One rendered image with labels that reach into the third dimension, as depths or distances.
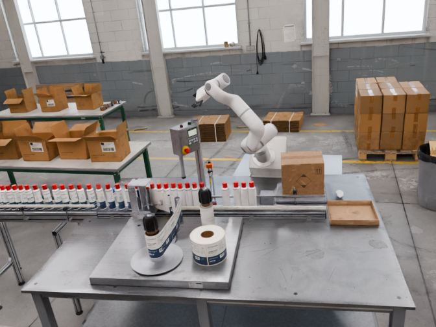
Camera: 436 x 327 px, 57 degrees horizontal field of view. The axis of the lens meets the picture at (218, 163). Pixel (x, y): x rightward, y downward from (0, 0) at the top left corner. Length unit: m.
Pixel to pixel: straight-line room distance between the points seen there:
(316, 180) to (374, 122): 2.86
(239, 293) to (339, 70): 6.10
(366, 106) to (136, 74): 4.99
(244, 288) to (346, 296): 0.51
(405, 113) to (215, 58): 3.92
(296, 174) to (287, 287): 0.98
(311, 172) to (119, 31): 6.55
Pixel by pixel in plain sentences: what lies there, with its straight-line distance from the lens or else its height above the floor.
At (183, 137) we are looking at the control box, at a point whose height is 1.42.
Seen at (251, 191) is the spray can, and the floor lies 1.02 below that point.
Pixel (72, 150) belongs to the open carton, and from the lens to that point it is 4.60.
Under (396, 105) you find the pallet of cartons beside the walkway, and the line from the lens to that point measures 5.68.
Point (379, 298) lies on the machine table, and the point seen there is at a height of 0.83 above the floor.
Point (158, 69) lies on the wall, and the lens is 8.52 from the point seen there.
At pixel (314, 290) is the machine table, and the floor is 0.83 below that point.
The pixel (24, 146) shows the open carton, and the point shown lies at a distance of 4.88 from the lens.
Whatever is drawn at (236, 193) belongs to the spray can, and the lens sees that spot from 2.76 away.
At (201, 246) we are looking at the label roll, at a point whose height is 1.01.
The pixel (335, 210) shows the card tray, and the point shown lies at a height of 0.83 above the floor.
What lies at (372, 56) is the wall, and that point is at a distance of 7.80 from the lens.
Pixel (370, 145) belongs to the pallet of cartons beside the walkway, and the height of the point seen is 0.22.
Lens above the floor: 2.27
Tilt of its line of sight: 23 degrees down
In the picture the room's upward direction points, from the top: 6 degrees counter-clockwise
